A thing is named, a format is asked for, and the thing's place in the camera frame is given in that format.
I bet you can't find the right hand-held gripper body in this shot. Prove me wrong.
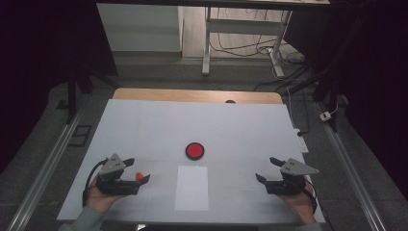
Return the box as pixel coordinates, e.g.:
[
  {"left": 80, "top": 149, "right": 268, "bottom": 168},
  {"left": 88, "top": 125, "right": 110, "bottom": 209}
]
[{"left": 265, "top": 157, "right": 320, "bottom": 196}]

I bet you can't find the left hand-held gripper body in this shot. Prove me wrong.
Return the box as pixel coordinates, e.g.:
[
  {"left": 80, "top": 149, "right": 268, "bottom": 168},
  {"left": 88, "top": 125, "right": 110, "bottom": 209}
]
[{"left": 95, "top": 153, "right": 140, "bottom": 196}]

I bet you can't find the white paper sheet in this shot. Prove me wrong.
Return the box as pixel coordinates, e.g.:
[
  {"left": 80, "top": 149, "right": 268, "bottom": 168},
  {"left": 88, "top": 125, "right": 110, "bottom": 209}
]
[{"left": 174, "top": 165, "right": 210, "bottom": 212}]

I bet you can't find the round red ink pad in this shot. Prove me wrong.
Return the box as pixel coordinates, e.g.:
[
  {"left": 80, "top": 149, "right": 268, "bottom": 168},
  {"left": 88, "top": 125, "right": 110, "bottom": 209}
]
[{"left": 185, "top": 141, "right": 206, "bottom": 162}]

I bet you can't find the person's right hand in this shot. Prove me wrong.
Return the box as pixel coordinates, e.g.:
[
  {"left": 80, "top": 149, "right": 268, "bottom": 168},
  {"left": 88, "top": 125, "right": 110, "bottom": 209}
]
[{"left": 278, "top": 182, "right": 318, "bottom": 225}]

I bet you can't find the person's left hand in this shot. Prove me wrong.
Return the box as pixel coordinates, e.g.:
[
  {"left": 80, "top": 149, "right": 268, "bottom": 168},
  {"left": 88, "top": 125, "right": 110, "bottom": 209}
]
[{"left": 86, "top": 177, "right": 125, "bottom": 214}]

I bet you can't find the white power strip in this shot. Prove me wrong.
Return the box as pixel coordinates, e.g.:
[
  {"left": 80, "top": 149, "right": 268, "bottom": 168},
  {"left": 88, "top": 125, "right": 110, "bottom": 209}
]
[{"left": 293, "top": 128, "right": 310, "bottom": 154}]

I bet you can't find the black floor socket plate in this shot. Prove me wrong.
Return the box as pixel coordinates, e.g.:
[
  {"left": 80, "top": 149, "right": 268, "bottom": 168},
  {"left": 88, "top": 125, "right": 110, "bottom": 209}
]
[{"left": 68, "top": 124, "right": 92, "bottom": 148}]

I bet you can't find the large white board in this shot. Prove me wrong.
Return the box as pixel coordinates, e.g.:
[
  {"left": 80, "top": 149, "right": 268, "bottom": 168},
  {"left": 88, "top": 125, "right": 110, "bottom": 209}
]
[{"left": 57, "top": 98, "right": 326, "bottom": 224}]

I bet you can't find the black stand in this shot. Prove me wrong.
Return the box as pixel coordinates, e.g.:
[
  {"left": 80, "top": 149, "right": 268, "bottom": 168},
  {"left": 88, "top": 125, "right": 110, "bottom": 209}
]
[
  {"left": 282, "top": 61, "right": 342, "bottom": 133},
  {"left": 65, "top": 64, "right": 120, "bottom": 125}
]

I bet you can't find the wooden table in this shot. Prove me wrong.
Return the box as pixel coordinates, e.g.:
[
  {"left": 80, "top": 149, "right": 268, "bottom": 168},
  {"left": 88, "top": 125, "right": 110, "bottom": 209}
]
[{"left": 113, "top": 88, "right": 284, "bottom": 105}]

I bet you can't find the white cabinet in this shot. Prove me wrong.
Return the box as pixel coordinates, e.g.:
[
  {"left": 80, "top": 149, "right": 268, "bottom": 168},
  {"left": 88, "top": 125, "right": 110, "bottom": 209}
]
[{"left": 96, "top": 3, "right": 184, "bottom": 53}]

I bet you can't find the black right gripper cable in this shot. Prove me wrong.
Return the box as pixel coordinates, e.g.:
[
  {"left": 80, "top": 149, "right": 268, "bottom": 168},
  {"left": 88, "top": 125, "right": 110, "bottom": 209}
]
[{"left": 299, "top": 182, "right": 319, "bottom": 215}]

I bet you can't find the metal floor rail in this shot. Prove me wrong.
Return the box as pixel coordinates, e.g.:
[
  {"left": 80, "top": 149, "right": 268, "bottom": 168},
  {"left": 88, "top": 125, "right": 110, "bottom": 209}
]
[
  {"left": 6, "top": 105, "right": 89, "bottom": 231},
  {"left": 316, "top": 102, "right": 389, "bottom": 231}
]

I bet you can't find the tangle of floor cables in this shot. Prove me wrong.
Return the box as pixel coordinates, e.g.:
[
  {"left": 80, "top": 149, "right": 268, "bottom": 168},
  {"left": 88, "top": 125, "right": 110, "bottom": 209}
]
[{"left": 210, "top": 8, "right": 306, "bottom": 66}]

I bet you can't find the white desk frame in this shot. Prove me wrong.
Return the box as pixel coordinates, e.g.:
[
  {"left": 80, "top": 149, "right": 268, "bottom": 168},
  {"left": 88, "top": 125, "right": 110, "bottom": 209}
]
[{"left": 201, "top": 6, "right": 293, "bottom": 78}]

